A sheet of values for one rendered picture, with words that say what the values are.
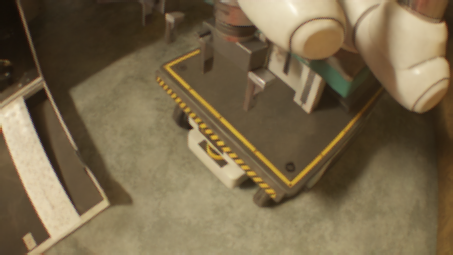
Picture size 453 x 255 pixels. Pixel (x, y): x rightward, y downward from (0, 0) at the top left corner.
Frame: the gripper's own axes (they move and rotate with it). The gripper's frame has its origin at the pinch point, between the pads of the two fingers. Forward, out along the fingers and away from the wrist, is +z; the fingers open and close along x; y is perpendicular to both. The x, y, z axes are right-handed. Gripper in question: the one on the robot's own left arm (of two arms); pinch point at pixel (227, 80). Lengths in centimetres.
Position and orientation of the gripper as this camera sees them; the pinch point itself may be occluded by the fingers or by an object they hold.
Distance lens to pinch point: 67.3
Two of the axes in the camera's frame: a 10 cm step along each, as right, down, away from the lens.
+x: 6.6, 6.3, -4.1
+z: -1.1, 6.2, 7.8
